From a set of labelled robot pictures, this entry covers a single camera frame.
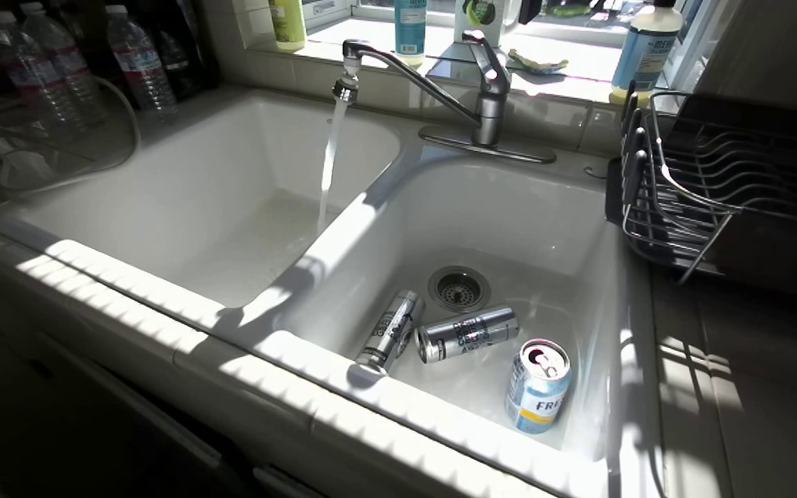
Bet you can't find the chrome faucet handle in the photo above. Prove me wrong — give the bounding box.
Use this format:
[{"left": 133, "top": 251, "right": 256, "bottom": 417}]
[{"left": 459, "top": 27, "right": 516, "bottom": 102}]

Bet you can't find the metal sink drain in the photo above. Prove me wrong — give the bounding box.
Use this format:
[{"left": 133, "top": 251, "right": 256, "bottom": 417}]
[{"left": 427, "top": 267, "right": 493, "bottom": 316}]

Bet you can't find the white double basin sink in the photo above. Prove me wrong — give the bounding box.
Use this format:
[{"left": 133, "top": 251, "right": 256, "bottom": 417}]
[{"left": 0, "top": 87, "right": 663, "bottom": 498}]

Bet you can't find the silver drink can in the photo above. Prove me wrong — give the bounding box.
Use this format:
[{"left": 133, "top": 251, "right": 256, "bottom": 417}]
[
  {"left": 414, "top": 304, "right": 524, "bottom": 365},
  {"left": 354, "top": 287, "right": 429, "bottom": 373}
]

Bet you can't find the running water stream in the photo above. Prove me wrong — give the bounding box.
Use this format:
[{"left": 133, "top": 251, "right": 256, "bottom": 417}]
[{"left": 317, "top": 87, "right": 357, "bottom": 235}]

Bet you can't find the chrome faucet spout and base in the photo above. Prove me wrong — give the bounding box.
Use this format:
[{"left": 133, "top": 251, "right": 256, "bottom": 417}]
[{"left": 331, "top": 40, "right": 560, "bottom": 168}]

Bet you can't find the blue and white drink can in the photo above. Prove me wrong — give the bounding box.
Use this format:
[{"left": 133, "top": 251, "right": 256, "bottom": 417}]
[{"left": 505, "top": 334, "right": 580, "bottom": 438}]

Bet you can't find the teal soap bottle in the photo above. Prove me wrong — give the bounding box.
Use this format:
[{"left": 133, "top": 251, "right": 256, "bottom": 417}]
[{"left": 393, "top": 0, "right": 429, "bottom": 58}]

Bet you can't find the pale green sponge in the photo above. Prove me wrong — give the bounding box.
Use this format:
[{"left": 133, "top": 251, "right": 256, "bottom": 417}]
[{"left": 508, "top": 47, "right": 570, "bottom": 80}]

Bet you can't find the white bottle with green logo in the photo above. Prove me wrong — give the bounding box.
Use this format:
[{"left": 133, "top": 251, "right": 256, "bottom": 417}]
[{"left": 451, "top": 0, "right": 510, "bottom": 49}]

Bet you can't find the dark plastic bottle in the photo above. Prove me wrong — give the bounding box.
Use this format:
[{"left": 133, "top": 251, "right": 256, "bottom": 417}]
[{"left": 155, "top": 26, "right": 206, "bottom": 102}]

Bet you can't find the blue bottle with white cap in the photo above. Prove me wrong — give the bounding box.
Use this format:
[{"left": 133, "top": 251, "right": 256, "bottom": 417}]
[{"left": 610, "top": 0, "right": 688, "bottom": 97}]

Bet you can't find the clear plastic water bottle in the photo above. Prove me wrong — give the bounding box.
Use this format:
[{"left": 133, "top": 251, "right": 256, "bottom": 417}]
[
  {"left": 0, "top": 9, "right": 62, "bottom": 127},
  {"left": 101, "top": 2, "right": 180, "bottom": 113},
  {"left": 17, "top": 0, "right": 109, "bottom": 127}
]

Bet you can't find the dark cabinet front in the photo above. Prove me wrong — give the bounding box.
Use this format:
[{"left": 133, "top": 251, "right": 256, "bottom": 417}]
[{"left": 0, "top": 267, "right": 328, "bottom": 498}]

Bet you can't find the wire dish rack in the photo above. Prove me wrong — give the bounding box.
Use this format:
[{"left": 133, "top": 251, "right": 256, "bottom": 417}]
[{"left": 605, "top": 87, "right": 797, "bottom": 286}]

